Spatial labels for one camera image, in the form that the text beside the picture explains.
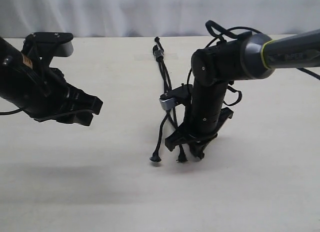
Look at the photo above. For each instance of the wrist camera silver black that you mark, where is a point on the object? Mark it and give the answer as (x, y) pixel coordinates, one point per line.
(177, 96)
(47, 45)

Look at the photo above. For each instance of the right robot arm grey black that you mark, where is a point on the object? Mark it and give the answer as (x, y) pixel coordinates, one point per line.
(246, 57)

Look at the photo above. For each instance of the white backdrop curtain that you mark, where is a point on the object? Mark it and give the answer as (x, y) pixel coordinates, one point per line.
(120, 18)

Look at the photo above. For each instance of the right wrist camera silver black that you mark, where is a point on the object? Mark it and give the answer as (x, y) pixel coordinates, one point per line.
(177, 96)

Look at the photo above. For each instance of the clear tape strip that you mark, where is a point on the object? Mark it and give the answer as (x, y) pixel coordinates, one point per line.
(151, 57)

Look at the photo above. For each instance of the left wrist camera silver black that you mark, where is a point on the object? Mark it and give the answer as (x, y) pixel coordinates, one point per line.
(47, 45)

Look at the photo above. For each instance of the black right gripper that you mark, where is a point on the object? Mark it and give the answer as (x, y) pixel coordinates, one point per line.
(197, 142)

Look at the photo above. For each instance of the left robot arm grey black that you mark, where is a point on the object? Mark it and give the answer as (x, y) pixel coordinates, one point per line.
(40, 91)

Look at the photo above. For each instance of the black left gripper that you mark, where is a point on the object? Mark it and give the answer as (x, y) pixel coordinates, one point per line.
(77, 107)

